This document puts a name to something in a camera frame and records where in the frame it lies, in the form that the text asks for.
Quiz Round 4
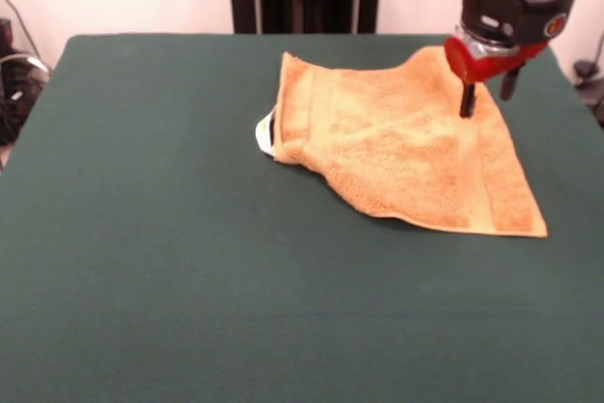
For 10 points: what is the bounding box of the thin grey cable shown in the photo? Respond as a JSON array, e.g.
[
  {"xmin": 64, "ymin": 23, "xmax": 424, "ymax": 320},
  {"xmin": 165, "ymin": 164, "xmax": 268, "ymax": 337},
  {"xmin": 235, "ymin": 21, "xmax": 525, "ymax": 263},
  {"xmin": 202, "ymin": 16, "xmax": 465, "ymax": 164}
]
[{"xmin": 0, "ymin": 0, "xmax": 42, "ymax": 62}]

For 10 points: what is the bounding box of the black cable bundle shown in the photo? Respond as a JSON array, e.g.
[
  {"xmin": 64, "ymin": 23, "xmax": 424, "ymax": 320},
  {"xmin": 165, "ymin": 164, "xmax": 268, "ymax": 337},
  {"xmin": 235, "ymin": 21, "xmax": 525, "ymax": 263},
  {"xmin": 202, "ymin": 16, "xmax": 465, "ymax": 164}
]
[{"xmin": 0, "ymin": 48, "xmax": 51, "ymax": 145}]

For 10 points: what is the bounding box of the orange terry towel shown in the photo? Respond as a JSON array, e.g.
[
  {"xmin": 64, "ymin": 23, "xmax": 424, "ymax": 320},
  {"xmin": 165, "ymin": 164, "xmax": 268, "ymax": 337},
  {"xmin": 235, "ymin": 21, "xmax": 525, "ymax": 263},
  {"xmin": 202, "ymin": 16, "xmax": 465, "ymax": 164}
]
[{"xmin": 254, "ymin": 45, "xmax": 549, "ymax": 238}]

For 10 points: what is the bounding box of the small black adapter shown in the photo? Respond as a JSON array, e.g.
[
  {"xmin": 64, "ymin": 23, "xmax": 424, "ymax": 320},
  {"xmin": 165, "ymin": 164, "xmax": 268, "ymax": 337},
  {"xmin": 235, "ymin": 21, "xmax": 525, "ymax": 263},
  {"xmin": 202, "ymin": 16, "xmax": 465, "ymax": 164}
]
[{"xmin": 573, "ymin": 59, "xmax": 596, "ymax": 88}]

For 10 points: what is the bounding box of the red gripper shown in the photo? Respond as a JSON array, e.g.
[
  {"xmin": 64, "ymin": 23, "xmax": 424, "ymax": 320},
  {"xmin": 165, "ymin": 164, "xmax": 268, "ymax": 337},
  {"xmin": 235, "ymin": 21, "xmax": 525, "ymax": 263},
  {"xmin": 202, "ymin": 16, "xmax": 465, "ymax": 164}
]
[{"xmin": 444, "ymin": 34, "xmax": 548, "ymax": 120}]

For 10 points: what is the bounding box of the black device with red light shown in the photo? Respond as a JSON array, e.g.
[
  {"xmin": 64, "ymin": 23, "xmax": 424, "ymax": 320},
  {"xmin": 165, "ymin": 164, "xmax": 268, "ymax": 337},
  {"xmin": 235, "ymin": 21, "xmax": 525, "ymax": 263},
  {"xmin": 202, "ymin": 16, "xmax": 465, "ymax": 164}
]
[{"xmin": 0, "ymin": 18, "xmax": 14, "ymax": 53}]

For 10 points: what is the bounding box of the dark green table cloth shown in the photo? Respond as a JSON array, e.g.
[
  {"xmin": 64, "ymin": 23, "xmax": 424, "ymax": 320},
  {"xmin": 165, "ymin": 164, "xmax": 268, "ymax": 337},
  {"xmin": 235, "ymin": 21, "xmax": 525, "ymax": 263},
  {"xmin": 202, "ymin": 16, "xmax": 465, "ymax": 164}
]
[{"xmin": 0, "ymin": 33, "xmax": 604, "ymax": 403}]

